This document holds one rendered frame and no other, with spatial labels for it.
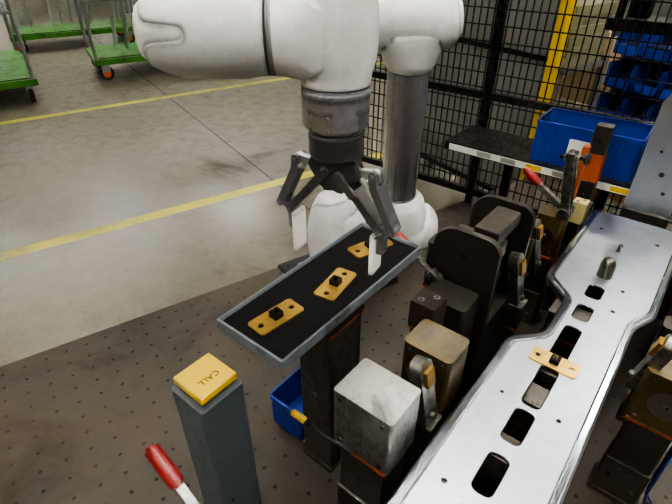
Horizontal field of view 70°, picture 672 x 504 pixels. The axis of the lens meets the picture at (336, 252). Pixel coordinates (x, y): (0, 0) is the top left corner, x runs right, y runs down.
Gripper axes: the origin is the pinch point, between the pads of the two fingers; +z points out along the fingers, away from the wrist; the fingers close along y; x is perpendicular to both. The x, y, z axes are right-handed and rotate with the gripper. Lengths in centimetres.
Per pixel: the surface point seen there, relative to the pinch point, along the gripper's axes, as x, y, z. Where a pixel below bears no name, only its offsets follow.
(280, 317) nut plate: -11.6, -3.0, 6.1
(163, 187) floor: 169, -251, 123
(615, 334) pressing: 31, 45, 23
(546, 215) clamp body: 63, 25, 18
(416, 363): -4.7, 16.7, 12.0
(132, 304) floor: 60, -159, 123
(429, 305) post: 9.7, 13.4, 12.6
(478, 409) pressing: 0.7, 26.5, 22.5
